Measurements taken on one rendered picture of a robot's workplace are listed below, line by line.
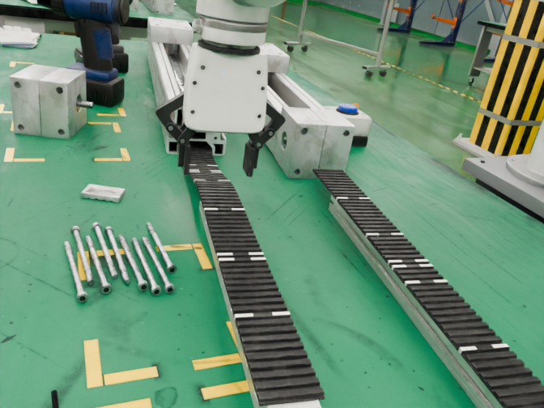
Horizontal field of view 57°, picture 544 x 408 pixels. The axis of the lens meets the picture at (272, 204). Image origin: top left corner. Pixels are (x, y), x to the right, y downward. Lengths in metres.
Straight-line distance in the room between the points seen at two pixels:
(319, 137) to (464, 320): 0.40
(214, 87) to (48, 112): 0.37
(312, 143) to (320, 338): 0.40
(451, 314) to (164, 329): 0.27
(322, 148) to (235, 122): 0.24
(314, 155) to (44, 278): 0.46
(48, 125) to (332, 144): 0.47
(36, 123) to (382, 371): 0.68
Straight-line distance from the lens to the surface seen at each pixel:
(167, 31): 1.40
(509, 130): 4.04
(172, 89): 0.94
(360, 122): 1.03
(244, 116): 0.63
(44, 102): 0.91
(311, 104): 0.97
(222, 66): 0.61
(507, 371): 0.49
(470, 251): 0.74
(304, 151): 0.82
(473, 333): 0.52
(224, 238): 0.56
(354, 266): 0.62
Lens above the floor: 1.10
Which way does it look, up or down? 26 degrees down
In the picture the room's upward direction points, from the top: 9 degrees clockwise
